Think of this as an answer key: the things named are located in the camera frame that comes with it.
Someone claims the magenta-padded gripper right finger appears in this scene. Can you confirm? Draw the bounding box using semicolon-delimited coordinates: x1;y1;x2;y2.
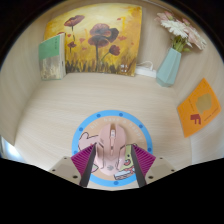
130;143;177;188

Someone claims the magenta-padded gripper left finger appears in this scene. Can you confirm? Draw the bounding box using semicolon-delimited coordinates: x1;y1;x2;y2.
48;143;97;188

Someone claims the pink computer mouse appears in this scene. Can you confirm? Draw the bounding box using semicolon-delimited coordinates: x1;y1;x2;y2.
93;123;128;175

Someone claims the round cartoon mouse pad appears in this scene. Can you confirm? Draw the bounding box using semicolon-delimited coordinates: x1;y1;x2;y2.
71;109;154;187

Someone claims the orange book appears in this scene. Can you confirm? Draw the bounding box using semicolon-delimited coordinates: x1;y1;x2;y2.
176;78;222;139

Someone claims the white power strip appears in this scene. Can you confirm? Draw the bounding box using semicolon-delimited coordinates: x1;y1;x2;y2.
134;60;158;79

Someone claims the pale teal faceted vase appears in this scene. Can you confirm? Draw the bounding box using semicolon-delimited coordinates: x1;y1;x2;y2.
155;47;183;88

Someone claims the green covered book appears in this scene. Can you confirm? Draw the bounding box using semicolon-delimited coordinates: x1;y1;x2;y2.
37;32;67;81

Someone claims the yellow poppy flower painting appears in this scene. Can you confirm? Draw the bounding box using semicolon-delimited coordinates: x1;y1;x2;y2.
43;3;143;77

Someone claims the pink and white flower bouquet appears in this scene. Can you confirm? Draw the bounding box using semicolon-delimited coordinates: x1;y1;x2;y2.
153;11;208;53

